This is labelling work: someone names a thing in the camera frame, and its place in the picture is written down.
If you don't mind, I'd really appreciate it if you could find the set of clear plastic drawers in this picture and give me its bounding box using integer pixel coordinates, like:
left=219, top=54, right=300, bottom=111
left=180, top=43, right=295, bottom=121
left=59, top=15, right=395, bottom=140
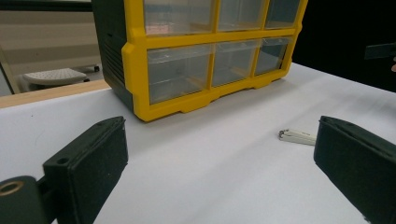
left=143, top=0, right=302, bottom=105

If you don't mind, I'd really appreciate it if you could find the small white clip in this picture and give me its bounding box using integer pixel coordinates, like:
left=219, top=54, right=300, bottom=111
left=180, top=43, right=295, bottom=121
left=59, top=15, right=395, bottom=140
left=277, top=128, right=318, bottom=147

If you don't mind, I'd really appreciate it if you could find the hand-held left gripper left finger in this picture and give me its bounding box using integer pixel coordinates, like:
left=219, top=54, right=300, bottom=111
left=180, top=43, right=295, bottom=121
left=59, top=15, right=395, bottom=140
left=42, top=116, right=130, bottom=224

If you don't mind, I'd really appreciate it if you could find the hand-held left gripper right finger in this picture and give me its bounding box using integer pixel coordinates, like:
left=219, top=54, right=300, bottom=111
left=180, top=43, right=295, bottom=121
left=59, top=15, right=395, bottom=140
left=313, top=115, right=396, bottom=224

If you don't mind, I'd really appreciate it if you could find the white perforated footrest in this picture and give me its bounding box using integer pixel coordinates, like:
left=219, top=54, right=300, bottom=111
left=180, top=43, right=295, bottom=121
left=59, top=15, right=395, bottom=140
left=21, top=67, right=89, bottom=89

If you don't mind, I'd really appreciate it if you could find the yellow and black drawer cabinet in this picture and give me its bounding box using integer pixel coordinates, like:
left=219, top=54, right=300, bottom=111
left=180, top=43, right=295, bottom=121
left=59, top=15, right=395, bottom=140
left=91, top=0, right=309, bottom=122

